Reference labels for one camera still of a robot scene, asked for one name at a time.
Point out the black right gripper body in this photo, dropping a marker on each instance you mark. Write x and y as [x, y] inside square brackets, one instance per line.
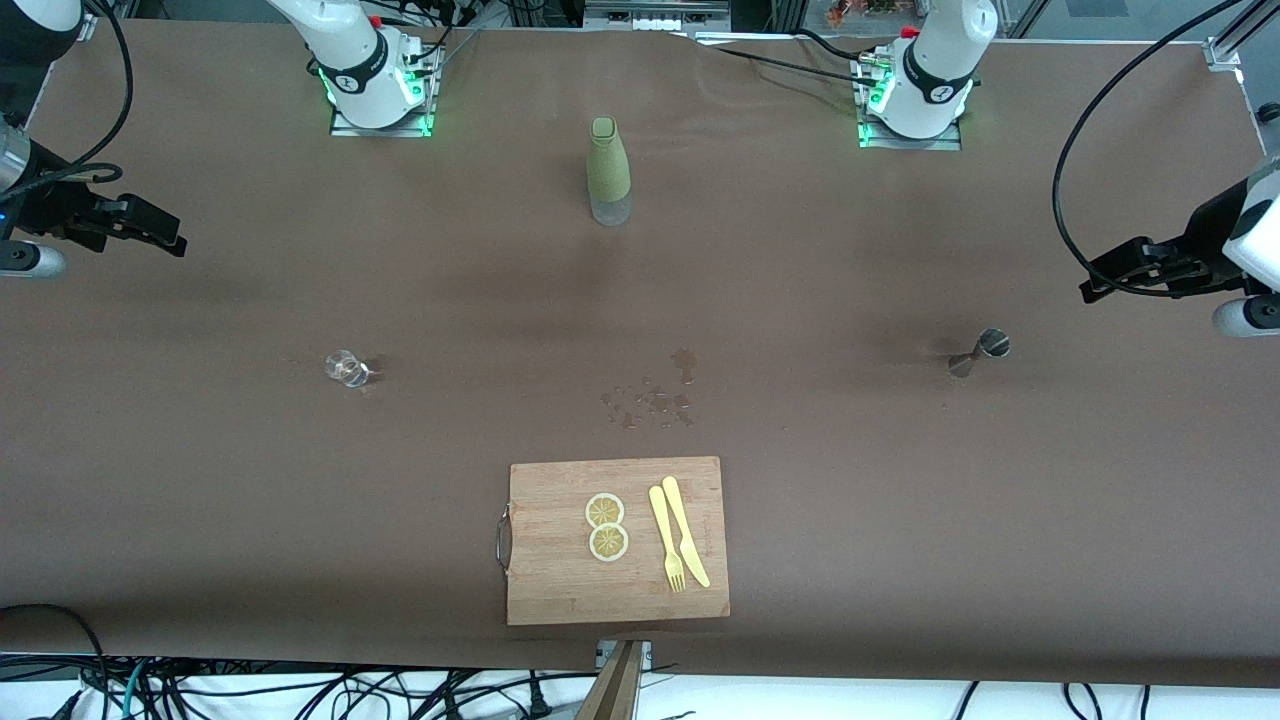
[50, 206]

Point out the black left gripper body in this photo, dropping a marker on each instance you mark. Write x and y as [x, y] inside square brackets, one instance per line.
[1203, 232]

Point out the steel double jigger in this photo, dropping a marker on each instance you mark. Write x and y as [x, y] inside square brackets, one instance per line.
[993, 344]

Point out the clear glass measuring cup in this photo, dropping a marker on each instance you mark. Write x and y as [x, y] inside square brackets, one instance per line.
[343, 367]

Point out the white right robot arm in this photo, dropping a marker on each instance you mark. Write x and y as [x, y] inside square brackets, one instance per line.
[360, 70]

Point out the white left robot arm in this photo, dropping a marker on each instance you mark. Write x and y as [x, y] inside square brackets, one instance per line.
[935, 70]

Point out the brown table cover sheet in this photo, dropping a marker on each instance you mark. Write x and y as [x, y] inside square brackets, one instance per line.
[250, 500]

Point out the green sleeved glass bottle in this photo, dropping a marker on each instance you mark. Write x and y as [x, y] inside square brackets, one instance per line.
[608, 165]

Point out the yellow plastic knife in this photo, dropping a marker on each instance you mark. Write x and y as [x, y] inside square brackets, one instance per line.
[680, 520]

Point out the grey electrical box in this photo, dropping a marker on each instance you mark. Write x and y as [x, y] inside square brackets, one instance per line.
[655, 14]

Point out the yellow plastic fork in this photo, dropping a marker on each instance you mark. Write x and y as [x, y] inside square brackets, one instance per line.
[662, 530]

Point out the yellow lemon slice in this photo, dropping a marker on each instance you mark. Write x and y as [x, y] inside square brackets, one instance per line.
[608, 543]
[605, 510]

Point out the wooden cutting board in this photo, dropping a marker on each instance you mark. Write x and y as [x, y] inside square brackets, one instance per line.
[560, 580]

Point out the aluminium frame corner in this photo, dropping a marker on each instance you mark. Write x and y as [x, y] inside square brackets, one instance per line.
[78, 25]
[1230, 45]

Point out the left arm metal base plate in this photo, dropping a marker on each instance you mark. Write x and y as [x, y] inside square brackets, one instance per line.
[910, 144]

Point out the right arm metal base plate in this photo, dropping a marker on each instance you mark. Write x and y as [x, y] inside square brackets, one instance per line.
[380, 131]

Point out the metal post bracket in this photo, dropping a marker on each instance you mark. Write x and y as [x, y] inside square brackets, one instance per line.
[645, 652]

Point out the upright support post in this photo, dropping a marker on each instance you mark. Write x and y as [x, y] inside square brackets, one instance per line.
[615, 690]

